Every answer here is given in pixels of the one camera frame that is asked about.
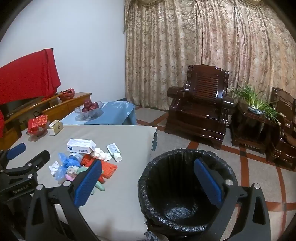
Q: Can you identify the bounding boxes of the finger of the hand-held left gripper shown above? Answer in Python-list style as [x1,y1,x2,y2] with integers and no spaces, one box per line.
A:
[0,150,51,183]
[0,142,26,169]

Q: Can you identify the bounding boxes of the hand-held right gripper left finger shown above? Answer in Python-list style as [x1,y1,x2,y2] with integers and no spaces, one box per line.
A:
[25,159,103,241]

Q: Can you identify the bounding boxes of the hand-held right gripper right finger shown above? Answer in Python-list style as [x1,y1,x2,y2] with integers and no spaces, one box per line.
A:
[192,158,271,241]

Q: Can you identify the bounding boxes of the small white tissue wad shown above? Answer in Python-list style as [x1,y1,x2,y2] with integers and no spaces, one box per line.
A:
[49,161,61,175]

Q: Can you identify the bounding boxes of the orange foam net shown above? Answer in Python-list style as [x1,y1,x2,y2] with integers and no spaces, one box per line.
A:
[81,154,118,183]

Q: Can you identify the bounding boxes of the light blue round container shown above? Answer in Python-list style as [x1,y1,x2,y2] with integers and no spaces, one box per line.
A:
[69,152,84,162]

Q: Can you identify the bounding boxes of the white tissue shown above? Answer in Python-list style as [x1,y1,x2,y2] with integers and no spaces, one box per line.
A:
[90,148,112,162]

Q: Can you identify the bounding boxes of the black-lined waste bin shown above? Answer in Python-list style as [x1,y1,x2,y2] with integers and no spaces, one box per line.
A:
[138,149,238,241]

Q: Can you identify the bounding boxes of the white medicine box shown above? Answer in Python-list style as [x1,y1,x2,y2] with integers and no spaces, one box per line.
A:
[67,138,96,154]

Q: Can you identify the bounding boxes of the white squeeze tube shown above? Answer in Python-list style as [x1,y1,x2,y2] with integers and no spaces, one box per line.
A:
[106,144,122,162]

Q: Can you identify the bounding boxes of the red patterned gift packet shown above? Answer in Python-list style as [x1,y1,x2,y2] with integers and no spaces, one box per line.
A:
[28,115,48,136]

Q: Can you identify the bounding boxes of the white tissue box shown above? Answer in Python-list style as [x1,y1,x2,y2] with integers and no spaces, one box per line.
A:
[47,120,64,136]

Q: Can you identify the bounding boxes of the black television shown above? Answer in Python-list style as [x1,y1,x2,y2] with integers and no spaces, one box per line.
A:
[0,96,44,118]

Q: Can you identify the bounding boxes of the dark wooden side table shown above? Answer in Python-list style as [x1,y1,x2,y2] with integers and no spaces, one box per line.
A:
[231,102,281,154]

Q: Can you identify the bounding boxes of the wooden cabinet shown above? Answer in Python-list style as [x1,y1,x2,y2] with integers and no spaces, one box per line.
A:
[0,92,92,151]

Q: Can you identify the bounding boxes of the glass fruit bowl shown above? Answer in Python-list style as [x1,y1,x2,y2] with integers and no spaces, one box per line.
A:
[74,101,105,121]

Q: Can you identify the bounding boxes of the dark wooden armchair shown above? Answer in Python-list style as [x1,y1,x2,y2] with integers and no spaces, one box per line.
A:
[165,64,235,150]
[266,87,296,172]

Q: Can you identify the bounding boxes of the heap of red apples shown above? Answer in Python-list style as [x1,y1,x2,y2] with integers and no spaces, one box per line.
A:
[81,100,99,113]

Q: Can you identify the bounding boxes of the blue tablecloth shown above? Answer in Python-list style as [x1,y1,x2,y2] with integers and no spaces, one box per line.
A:
[59,101,137,126]

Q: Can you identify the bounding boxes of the red cloth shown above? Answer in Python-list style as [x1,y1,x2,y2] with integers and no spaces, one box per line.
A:
[0,48,62,106]

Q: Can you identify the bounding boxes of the grey floral cloth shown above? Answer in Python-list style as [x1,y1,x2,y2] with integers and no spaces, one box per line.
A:
[144,232,164,241]

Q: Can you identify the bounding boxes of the potted green plant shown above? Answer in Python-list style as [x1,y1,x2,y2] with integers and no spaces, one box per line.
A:
[232,83,284,123]

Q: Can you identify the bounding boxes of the beige floral curtain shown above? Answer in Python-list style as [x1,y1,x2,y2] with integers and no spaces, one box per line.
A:
[124,0,296,112]

